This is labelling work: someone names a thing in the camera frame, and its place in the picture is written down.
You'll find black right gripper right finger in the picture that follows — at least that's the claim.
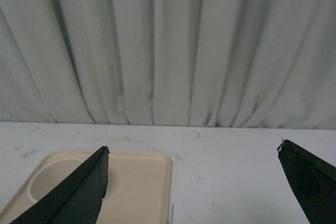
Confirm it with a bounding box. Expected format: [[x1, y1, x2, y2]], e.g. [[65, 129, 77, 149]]
[[277, 140, 335, 223]]

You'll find beige rectangular plastic tray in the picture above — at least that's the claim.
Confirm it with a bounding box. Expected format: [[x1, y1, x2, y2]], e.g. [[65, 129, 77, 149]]
[[1, 151, 172, 223]]

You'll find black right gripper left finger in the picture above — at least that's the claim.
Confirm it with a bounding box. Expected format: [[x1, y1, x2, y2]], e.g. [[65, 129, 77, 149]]
[[12, 146, 109, 223]]

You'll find grey pleated curtain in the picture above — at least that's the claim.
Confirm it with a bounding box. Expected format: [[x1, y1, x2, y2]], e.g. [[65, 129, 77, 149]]
[[1, 0, 335, 129]]

